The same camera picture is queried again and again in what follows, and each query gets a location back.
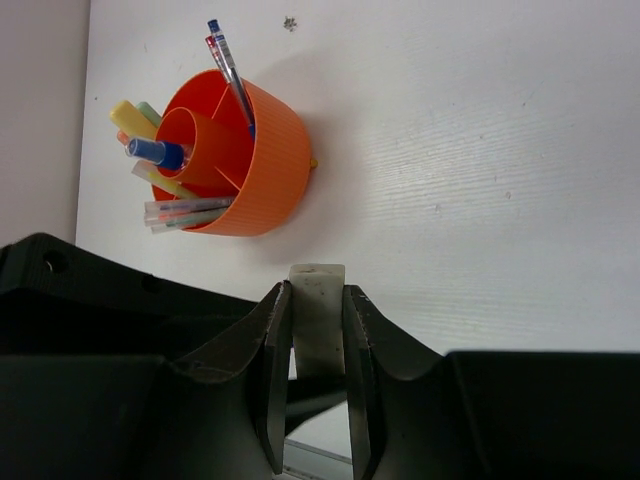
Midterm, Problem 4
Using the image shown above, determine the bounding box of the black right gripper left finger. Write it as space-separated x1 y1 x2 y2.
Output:
1 283 290 479

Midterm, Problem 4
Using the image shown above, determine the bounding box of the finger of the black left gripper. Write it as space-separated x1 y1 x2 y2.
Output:
1 233 255 358

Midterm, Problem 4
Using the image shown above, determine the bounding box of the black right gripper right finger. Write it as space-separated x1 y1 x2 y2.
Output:
342 286 639 479

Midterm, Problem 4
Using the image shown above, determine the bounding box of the white eraser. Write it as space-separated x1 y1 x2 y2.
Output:
289 264 345 378

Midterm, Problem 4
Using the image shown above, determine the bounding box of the slim orange highlighter pen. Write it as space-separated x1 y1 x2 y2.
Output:
144 208 227 226

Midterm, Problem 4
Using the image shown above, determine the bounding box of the orange highlighter marker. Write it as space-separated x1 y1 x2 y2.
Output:
116 131 131 148

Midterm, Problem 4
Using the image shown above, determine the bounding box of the clear glue bottle blue cap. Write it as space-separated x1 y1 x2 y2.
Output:
125 137 193 171

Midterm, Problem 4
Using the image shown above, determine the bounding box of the yellow highlighter marker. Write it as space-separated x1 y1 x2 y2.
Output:
109 100 157 140

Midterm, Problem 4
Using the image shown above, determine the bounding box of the green highlighter marker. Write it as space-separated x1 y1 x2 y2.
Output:
136 101 162 128

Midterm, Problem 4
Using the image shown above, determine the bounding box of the blue gel pen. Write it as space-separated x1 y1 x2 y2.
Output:
207 19 255 139

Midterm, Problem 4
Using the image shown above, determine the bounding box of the red gel pen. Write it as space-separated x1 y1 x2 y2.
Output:
205 35 225 72

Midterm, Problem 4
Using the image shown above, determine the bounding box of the green slim pen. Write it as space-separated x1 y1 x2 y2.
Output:
150 221 199 234

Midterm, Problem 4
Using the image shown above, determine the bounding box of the slim yellow highlighter pen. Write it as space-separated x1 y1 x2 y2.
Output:
131 160 198 199

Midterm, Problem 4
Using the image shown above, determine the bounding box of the orange round divided organizer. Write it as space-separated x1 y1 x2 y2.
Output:
156 70 312 237

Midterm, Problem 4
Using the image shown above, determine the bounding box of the aluminium table rail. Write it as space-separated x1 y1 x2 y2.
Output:
274 438 354 480

